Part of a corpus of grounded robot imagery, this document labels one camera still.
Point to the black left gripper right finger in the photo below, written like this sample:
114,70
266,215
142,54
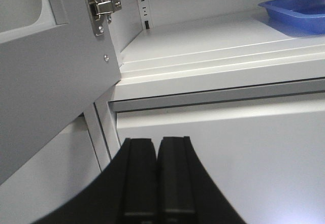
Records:
175,193

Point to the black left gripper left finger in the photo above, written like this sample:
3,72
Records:
141,181

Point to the grey metal cabinet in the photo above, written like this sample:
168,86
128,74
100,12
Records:
247,89

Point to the grey cabinet door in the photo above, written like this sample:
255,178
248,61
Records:
53,67

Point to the metal door hinge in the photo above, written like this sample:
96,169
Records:
99,11

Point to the blue plastic tray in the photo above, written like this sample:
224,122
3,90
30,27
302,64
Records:
307,15

